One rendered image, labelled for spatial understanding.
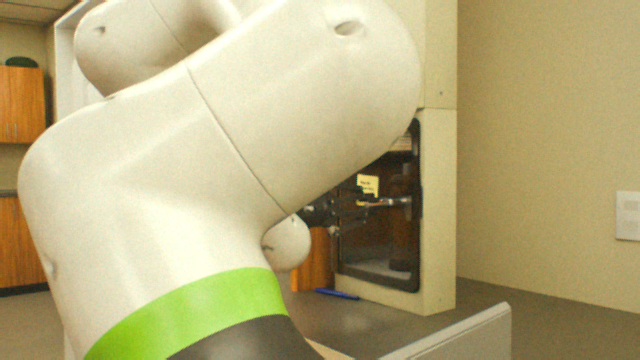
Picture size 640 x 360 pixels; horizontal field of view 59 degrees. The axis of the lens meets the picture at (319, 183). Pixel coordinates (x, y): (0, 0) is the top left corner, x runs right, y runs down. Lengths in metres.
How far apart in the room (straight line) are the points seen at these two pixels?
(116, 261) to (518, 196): 1.41
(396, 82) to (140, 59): 0.45
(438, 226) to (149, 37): 0.82
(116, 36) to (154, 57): 0.05
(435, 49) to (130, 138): 1.04
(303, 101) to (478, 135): 1.41
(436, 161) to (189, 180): 1.01
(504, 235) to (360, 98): 1.37
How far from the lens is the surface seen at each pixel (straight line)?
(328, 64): 0.34
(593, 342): 1.26
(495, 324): 0.35
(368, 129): 0.35
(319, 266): 1.58
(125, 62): 0.74
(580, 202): 1.57
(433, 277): 1.34
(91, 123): 0.38
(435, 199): 1.31
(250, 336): 0.32
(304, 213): 1.14
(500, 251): 1.71
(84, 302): 0.35
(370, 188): 1.39
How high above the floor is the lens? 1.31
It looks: 3 degrees down
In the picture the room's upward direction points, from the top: straight up
